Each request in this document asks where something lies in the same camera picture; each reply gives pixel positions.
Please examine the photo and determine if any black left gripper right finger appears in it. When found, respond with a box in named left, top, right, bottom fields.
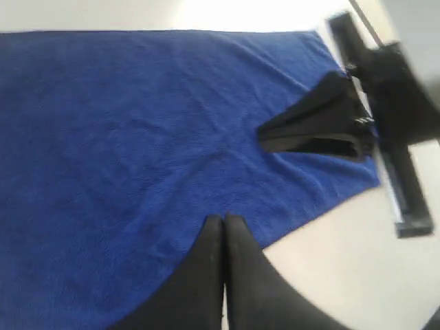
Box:
left=225, top=214, right=346, bottom=330

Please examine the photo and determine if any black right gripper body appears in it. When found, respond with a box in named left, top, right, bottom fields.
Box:
left=328, top=12, right=439, bottom=237

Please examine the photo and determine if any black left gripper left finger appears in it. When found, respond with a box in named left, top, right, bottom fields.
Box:
left=110, top=215, right=223, bottom=330

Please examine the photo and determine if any blue microfibre cloth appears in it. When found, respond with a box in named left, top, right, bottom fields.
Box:
left=1, top=30, right=379, bottom=329

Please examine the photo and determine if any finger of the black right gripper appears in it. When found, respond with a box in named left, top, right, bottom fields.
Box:
left=261, top=137, right=374, bottom=162
left=257, top=71, right=373, bottom=143

